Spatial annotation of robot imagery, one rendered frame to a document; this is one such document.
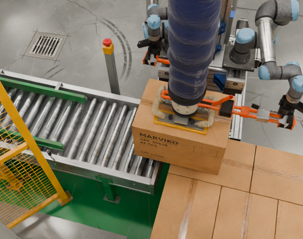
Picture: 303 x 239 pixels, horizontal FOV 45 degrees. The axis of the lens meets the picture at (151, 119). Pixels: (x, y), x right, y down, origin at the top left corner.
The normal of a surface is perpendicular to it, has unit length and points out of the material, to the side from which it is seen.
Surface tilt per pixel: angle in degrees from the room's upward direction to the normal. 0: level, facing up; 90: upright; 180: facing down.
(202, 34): 76
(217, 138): 1
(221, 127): 1
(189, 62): 100
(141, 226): 0
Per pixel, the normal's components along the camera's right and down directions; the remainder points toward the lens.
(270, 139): -0.02, -0.54
